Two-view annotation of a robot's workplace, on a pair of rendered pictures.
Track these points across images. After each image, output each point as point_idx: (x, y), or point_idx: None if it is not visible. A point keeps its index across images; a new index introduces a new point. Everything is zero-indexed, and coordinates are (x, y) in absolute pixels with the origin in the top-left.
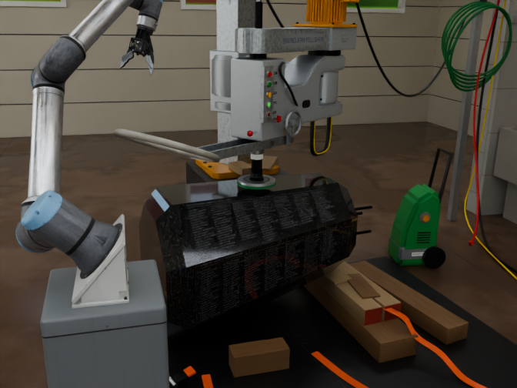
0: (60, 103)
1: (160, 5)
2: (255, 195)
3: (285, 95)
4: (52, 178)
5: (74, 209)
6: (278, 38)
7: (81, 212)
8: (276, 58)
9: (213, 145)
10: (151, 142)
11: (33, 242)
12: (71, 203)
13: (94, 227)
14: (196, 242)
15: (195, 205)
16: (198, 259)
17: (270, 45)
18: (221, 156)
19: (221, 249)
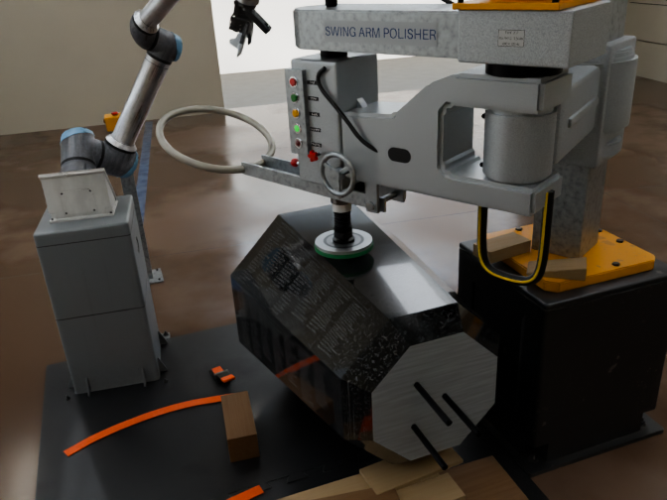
0: (147, 67)
1: None
2: (319, 255)
3: (345, 124)
4: (118, 124)
5: (68, 145)
6: (316, 27)
7: (71, 149)
8: (339, 59)
9: (289, 163)
10: (264, 135)
11: None
12: (77, 141)
13: (66, 162)
14: (251, 261)
15: (285, 226)
16: (238, 276)
17: (302, 37)
18: (258, 175)
19: (252, 283)
